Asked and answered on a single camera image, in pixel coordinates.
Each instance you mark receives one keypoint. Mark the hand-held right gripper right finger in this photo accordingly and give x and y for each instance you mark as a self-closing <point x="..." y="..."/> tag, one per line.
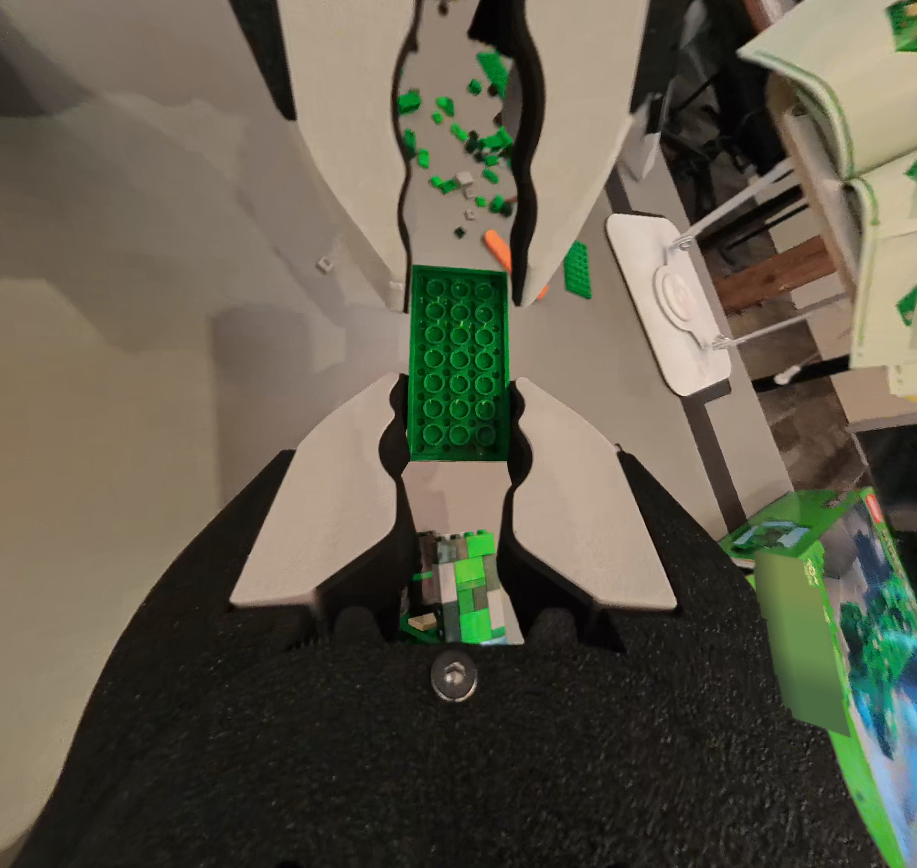
<point x="587" y="524"/>

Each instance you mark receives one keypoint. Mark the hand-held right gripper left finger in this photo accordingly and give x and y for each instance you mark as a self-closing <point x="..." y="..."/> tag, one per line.
<point x="322" y="524"/>

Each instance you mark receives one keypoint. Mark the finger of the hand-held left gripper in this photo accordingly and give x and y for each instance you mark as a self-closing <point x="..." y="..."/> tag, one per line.
<point x="344" y="94"/>
<point x="573" y="94"/>

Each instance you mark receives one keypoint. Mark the hollow green lego block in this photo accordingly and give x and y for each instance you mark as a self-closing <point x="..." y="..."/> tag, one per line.
<point x="458" y="589"/>

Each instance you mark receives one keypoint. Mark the green lego plate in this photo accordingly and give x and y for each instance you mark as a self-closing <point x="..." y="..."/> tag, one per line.
<point x="458" y="363"/>
<point x="578" y="272"/>

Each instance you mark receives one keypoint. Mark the pile of loose lego bricks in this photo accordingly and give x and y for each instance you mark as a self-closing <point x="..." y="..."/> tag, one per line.
<point x="458" y="137"/>

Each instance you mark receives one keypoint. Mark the lego instruction booklet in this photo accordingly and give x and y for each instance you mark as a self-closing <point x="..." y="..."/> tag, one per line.
<point x="845" y="94"/>

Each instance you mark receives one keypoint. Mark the green lego set box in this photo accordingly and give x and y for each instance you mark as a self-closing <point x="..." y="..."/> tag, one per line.
<point x="860" y="667"/>

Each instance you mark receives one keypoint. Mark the orange brick separator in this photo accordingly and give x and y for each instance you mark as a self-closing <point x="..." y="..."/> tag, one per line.
<point x="498" y="248"/>

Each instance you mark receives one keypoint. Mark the white book stand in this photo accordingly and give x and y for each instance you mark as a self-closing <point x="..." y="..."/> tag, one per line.
<point x="673" y="309"/>

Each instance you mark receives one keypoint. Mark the wooden pillar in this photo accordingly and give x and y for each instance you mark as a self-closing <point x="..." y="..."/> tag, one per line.
<point x="774" y="277"/>

